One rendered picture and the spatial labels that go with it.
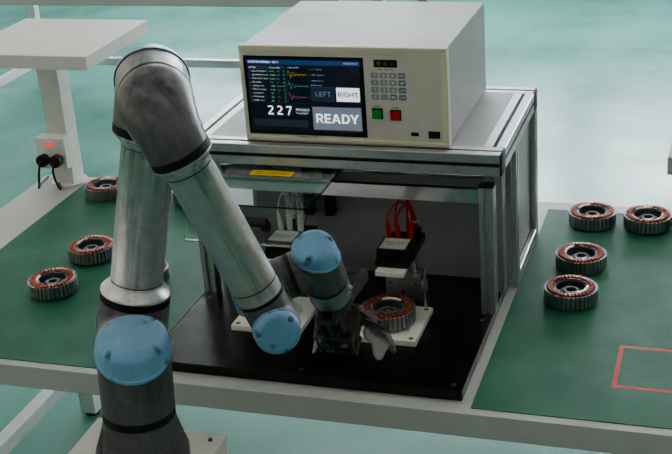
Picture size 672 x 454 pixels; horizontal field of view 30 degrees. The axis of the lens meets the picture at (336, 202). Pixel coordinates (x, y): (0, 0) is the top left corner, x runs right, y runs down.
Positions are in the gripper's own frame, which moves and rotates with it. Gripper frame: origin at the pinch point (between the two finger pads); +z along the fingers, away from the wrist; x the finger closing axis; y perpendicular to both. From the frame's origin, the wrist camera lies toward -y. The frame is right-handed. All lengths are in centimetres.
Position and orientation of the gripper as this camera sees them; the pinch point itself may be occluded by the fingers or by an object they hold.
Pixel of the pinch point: (357, 345)
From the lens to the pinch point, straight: 236.1
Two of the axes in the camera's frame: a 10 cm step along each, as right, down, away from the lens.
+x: 9.5, 0.5, -3.0
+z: 2.1, 6.1, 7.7
